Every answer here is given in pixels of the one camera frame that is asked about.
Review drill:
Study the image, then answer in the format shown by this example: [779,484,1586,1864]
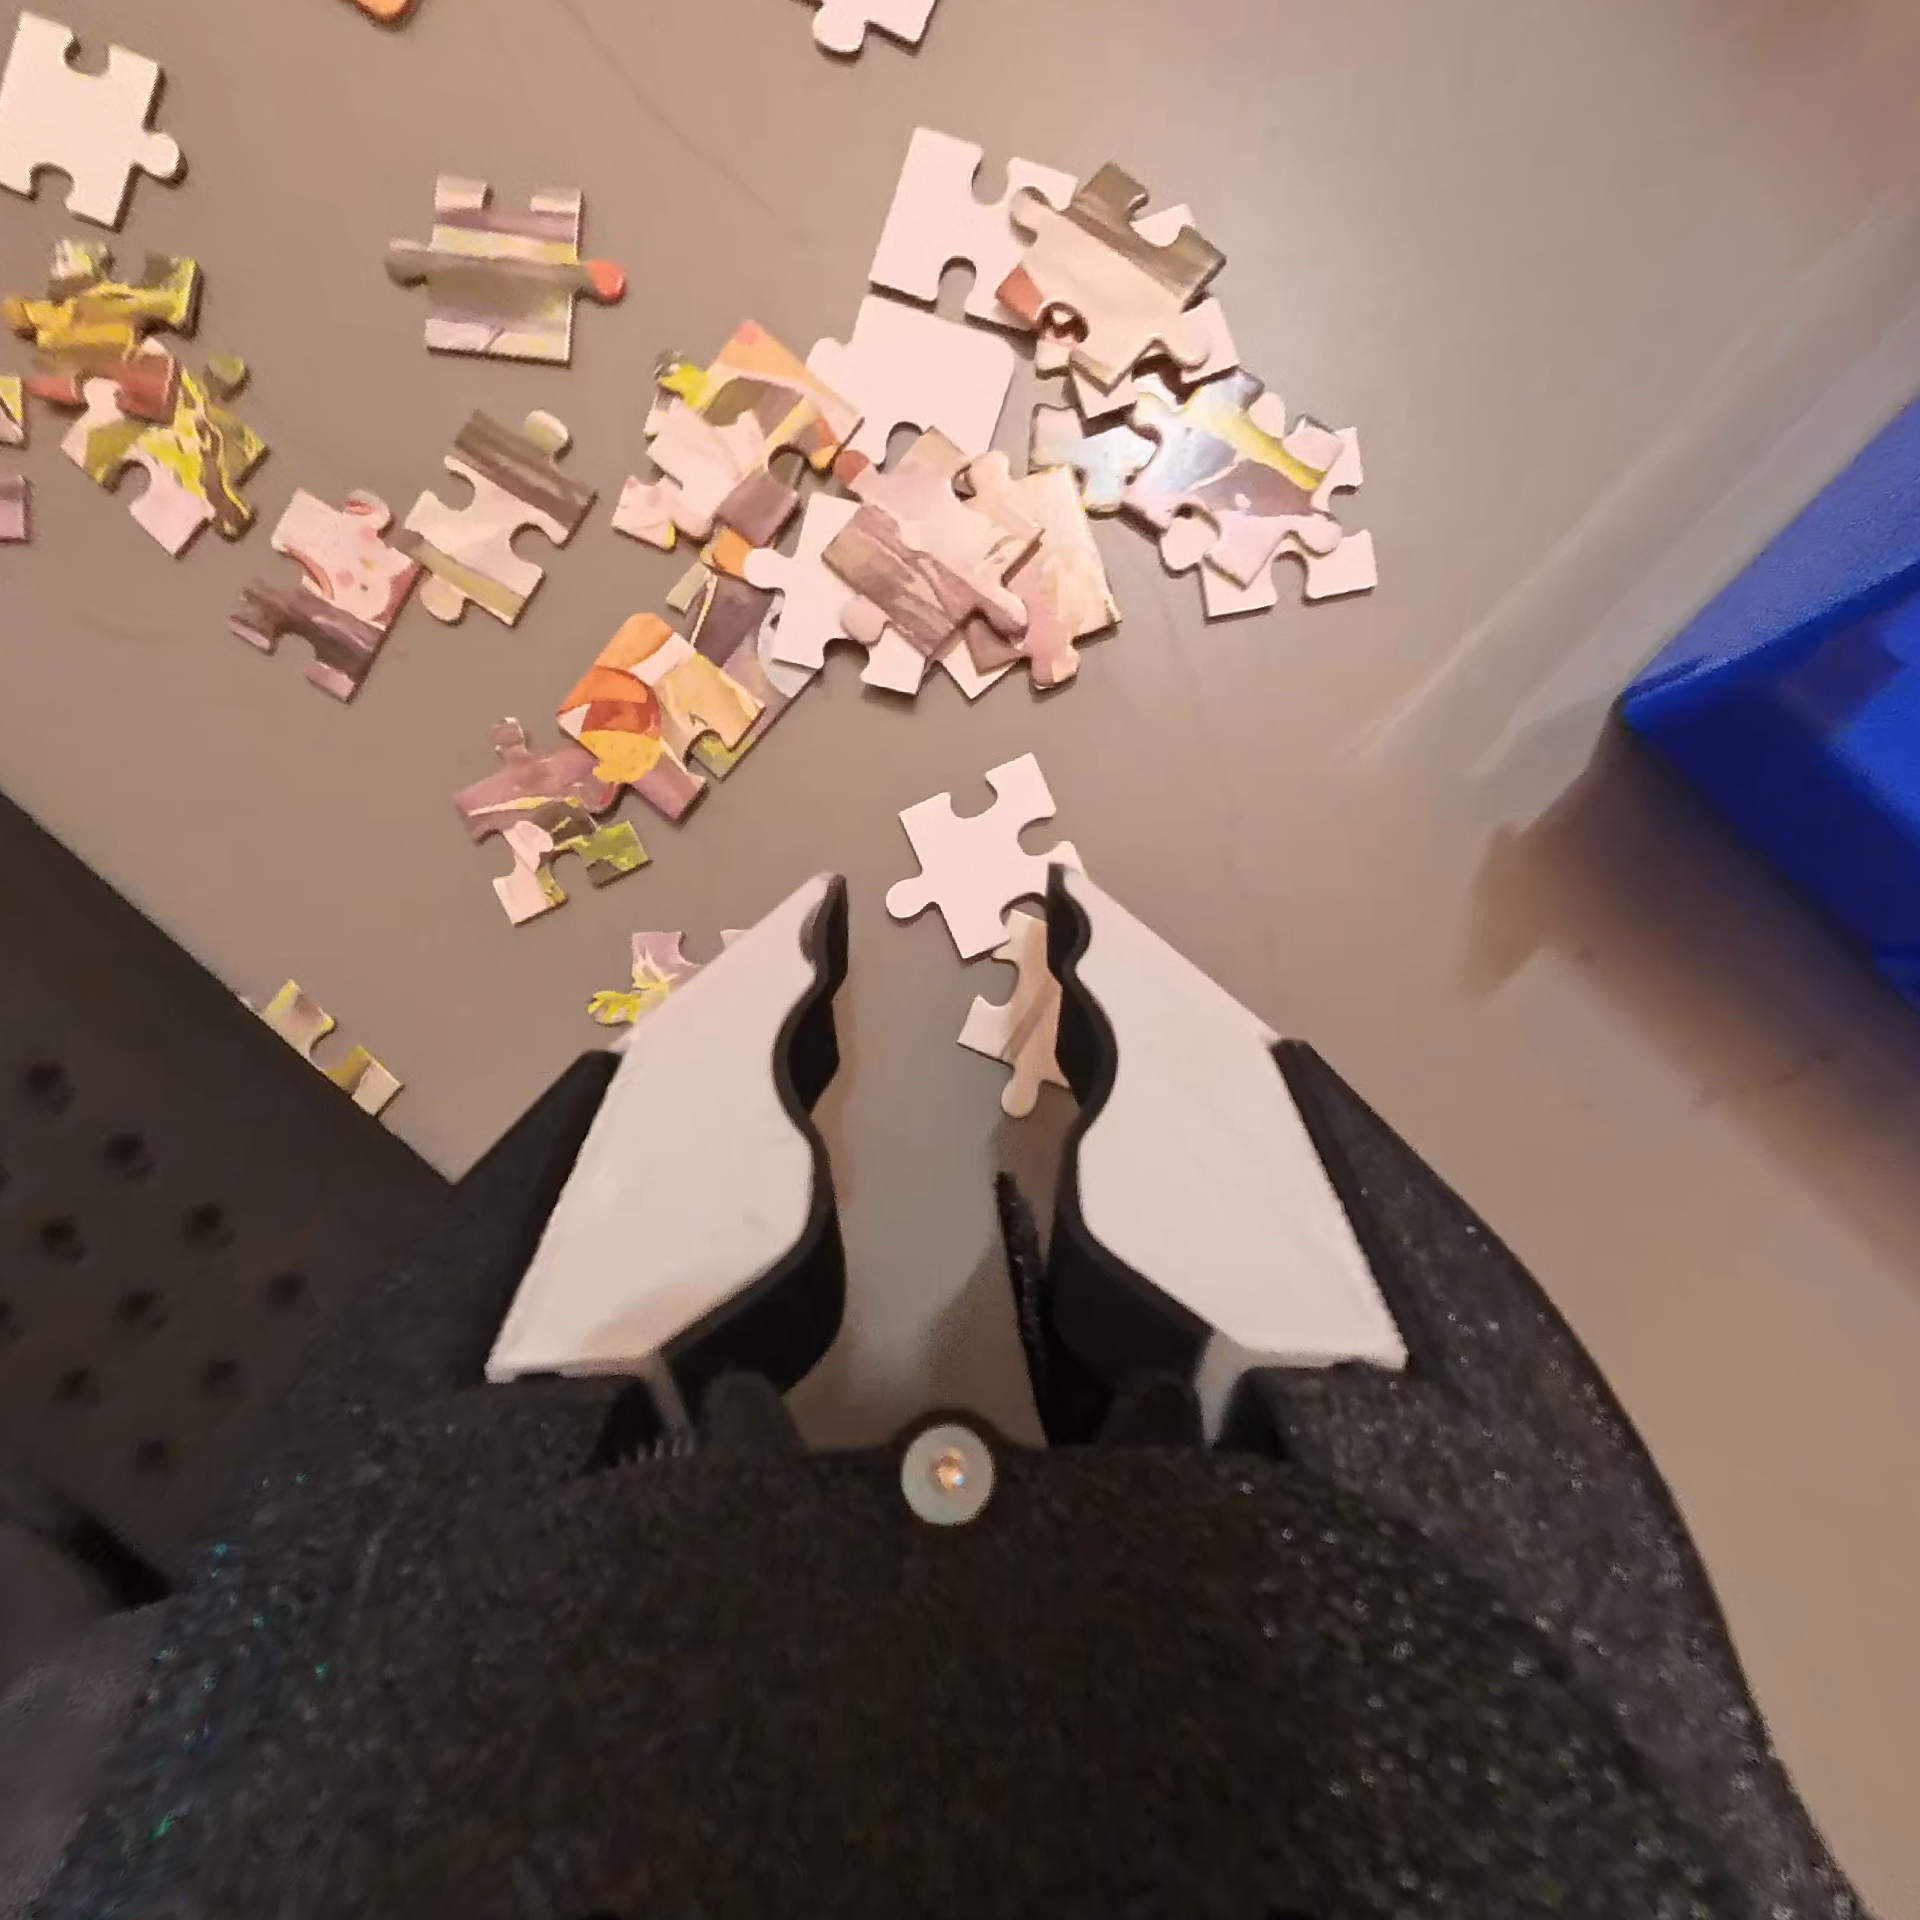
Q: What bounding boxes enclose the blue plastic bin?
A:
[1620,404,1920,1008]

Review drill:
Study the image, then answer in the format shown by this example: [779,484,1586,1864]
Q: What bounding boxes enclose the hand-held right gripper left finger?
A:
[483,871,854,1434]

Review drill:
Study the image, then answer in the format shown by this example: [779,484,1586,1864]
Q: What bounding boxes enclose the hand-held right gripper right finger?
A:
[1038,864,1412,1454]

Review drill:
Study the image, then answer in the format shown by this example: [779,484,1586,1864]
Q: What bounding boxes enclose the grey desk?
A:
[0,0,1920,1728]

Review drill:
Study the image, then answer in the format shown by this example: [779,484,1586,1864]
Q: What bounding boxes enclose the puzzle pieces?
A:
[0,0,1382,1125]

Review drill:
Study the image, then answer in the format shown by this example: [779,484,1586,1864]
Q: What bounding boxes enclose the white puzzle piece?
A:
[881,752,1086,962]

